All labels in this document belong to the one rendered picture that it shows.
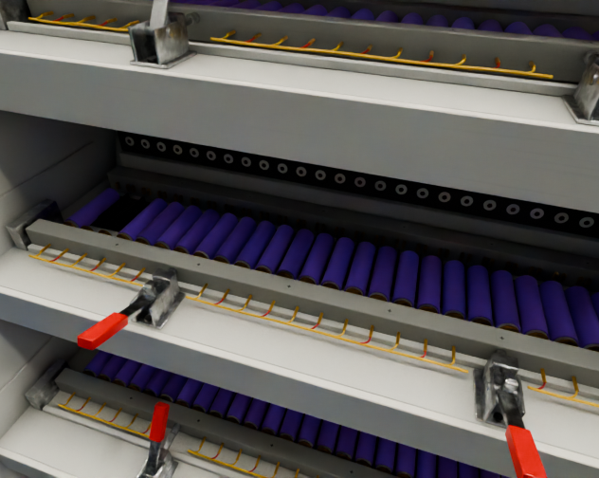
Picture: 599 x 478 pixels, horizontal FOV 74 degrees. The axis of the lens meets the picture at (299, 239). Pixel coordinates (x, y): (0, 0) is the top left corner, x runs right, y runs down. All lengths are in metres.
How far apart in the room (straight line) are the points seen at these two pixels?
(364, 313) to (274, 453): 0.20
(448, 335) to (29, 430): 0.45
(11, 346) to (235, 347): 0.27
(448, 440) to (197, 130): 0.27
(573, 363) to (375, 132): 0.21
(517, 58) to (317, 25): 0.13
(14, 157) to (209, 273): 0.22
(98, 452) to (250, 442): 0.16
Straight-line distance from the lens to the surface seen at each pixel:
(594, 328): 0.39
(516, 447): 0.27
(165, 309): 0.35
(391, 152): 0.25
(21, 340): 0.53
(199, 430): 0.47
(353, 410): 0.32
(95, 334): 0.30
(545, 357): 0.34
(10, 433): 0.57
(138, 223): 0.43
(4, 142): 0.46
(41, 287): 0.42
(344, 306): 0.32
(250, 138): 0.27
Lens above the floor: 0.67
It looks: 19 degrees down
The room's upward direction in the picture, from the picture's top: 8 degrees clockwise
